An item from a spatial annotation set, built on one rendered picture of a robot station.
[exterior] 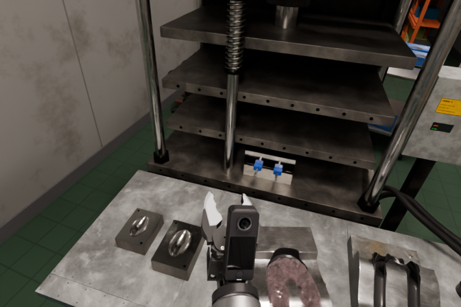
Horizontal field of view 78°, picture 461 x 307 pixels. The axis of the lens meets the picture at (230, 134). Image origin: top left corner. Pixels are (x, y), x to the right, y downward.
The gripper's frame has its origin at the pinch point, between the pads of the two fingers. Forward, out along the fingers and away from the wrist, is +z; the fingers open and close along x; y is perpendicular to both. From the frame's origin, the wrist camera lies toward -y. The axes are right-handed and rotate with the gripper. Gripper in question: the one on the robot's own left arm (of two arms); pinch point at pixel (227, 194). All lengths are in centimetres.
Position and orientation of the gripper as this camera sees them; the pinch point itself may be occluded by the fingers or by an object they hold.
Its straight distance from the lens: 58.6
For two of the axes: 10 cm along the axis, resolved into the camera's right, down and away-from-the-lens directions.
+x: 9.8, 1.0, 1.7
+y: -1.8, 8.2, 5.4
